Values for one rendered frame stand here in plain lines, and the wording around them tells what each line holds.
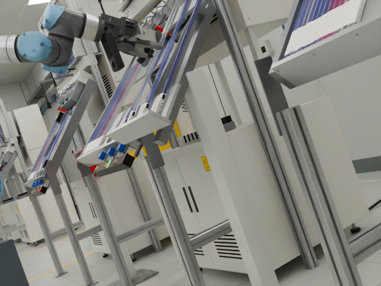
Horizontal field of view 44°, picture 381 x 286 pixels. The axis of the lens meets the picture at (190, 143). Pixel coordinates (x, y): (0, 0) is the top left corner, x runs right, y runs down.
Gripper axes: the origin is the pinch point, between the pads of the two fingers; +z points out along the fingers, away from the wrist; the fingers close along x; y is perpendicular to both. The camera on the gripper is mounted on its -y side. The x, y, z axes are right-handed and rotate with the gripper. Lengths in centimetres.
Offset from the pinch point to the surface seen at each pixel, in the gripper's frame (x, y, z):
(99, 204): 87, -43, 14
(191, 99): -11.1, -16.4, 8.5
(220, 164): -14.0, -35.2, 18.8
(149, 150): 12.0, -29.3, 6.0
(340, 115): 107, 40, 187
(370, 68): 71, 62, 176
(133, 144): 23.5, -25.9, 4.3
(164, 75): 16.7, 0.0, 10.8
